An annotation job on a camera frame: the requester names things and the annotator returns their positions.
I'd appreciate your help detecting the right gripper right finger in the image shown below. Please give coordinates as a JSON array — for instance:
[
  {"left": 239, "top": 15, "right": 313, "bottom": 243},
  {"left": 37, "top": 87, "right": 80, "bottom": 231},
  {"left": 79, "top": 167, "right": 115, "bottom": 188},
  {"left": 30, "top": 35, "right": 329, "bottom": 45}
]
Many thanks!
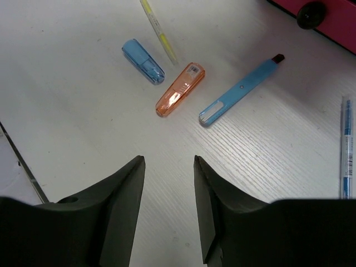
[{"left": 194, "top": 156, "right": 355, "bottom": 266}]

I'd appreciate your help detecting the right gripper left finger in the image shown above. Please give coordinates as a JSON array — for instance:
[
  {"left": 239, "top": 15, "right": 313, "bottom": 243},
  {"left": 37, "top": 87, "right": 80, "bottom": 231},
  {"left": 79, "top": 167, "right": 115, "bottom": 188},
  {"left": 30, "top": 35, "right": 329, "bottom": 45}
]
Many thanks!
[{"left": 1, "top": 156, "right": 145, "bottom": 266}]

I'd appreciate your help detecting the yellow highlighter pen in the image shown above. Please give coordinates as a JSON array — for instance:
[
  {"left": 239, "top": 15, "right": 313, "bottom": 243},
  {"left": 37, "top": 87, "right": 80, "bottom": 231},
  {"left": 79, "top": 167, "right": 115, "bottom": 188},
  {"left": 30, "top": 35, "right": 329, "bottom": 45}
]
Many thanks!
[{"left": 140, "top": 0, "right": 177, "bottom": 65}]

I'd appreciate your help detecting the blue utility knife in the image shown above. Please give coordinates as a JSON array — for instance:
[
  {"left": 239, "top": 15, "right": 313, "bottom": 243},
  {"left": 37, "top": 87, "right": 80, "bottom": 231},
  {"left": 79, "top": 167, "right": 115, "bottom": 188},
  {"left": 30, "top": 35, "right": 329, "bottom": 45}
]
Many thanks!
[{"left": 199, "top": 54, "right": 285, "bottom": 127}]

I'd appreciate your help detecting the blue pen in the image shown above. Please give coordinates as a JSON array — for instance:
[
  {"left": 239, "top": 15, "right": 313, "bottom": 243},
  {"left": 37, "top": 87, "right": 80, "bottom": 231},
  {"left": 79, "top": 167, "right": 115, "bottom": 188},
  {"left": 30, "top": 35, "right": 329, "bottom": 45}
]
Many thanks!
[{"left": 340, "top": 96, "right": 353, "bottom": 199}]

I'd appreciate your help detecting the orange correction tape case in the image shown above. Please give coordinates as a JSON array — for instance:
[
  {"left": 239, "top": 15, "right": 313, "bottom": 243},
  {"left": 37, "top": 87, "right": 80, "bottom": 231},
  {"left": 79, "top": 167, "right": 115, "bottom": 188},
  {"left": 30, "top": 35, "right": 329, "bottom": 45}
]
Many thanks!
[{"left": 155, "top": 62, "right": 205, "bottom": 117}]

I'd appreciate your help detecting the blue correction tape case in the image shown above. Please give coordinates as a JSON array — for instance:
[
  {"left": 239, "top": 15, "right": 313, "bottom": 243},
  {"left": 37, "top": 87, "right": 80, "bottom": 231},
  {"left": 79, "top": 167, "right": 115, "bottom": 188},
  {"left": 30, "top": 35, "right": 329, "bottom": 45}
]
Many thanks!
[{"left": 122, "top": 39, "right": 165, "bottom": 85}]

